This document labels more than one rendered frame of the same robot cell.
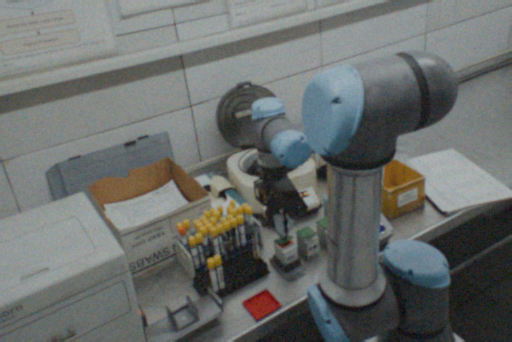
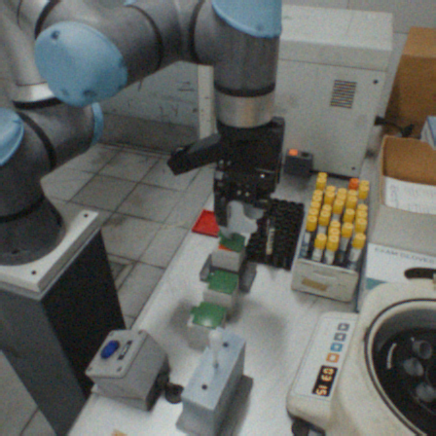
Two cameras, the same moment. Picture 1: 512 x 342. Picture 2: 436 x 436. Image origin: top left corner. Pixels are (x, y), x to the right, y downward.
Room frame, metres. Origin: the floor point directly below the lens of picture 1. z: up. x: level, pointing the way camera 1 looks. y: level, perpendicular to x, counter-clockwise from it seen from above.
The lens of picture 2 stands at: (1.45, -0.27, 1.41)
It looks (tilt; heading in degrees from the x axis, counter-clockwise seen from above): 41 degrees down; 141
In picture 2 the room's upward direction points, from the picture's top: straight up
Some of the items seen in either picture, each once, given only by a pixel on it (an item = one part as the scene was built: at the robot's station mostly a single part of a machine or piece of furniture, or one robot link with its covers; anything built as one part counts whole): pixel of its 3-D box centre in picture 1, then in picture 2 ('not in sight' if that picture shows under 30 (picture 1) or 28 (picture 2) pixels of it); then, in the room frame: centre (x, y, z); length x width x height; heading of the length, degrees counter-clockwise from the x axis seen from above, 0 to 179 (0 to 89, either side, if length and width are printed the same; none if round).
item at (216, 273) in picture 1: (229, 260); (277, 212); (1.06, 0.19, 0.93); 0.17 x 0.09 x 0.11; 123
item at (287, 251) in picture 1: (286, 253); (229, 256); (1.09, 0.05, 0.92); 0.05 x 0.04 x 0.06; 32
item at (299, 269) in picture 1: (287, 261); (228, 267); (1.09, 0.05, 0.89); 0.09 x 0.05 x 0.04; 32
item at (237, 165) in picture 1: (274, 179); (421, 387); (1.42, 0.08, 0.94); 0.30 x 0.24 x 0.12; 23
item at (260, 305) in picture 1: (261, 304); (213, 223); (0.96, 0.11, 0.88); 0.07 x 0.07 x 0.01; 32
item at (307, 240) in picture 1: (307, 242); (221, 294); (1.13, -0.01, 0.91); 0.05 x 0.04 x 0.07; 32
